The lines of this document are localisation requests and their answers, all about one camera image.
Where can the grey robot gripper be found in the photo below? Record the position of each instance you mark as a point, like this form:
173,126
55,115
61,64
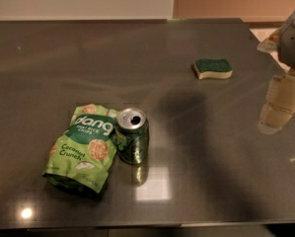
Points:
293,44

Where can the green and yellow sponge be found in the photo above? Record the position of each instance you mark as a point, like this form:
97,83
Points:
213,69

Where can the green soda can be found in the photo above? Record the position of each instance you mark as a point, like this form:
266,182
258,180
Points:
132,136

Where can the green rice chips bag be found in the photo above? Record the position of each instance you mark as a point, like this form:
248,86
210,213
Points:
81,157

